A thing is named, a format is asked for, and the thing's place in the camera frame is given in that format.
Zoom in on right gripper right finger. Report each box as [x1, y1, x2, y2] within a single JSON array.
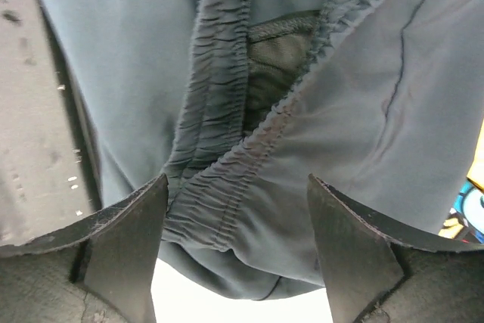
[[307, 175, 483, 322]]

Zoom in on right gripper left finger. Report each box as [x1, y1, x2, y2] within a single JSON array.
[[1, 175, 168, 322]]

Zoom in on dark navy shorts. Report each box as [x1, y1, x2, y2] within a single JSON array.
[[42, 0, 483, 300]]

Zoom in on comic print shorts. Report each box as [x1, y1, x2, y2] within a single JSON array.
[[439, 180, 483, 244]]

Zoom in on yellow shorts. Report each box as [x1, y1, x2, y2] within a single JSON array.
[[467, 125, 484, 191]]

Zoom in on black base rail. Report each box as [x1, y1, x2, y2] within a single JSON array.
[[1, 0, 101, 246]]

